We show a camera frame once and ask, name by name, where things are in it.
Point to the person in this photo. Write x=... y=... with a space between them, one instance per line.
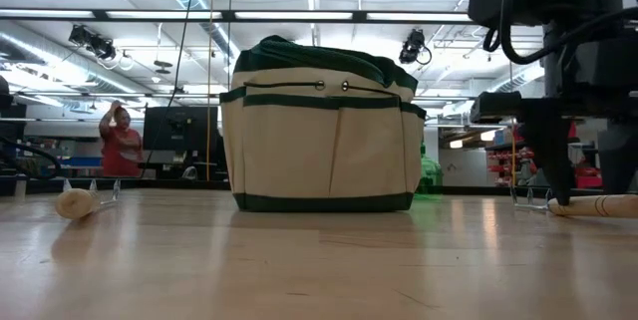
x=119 y=150

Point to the black computer monitor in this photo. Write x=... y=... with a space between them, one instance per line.
x=179 y=128

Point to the cream and green gardening bag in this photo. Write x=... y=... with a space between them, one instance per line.
x=299 y=150

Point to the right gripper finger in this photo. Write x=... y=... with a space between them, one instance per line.
x=553 y=150
x=620 y=160

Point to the black frame crossbar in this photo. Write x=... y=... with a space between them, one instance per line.
x=226 y=16

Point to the black shelf with red bins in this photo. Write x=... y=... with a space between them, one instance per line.
x=501 y=146

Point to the silver ventilation duct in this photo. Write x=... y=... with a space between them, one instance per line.
x=50 y=58
x=518 y=81

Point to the green clear spray bottle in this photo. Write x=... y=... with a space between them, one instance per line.
x=429 y=173

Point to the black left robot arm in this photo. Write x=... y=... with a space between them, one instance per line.
x=4 y=92

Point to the small white post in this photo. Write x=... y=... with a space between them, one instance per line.
x=20 y=188

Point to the blue storage bin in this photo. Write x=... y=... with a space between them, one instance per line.
x=85 y=161

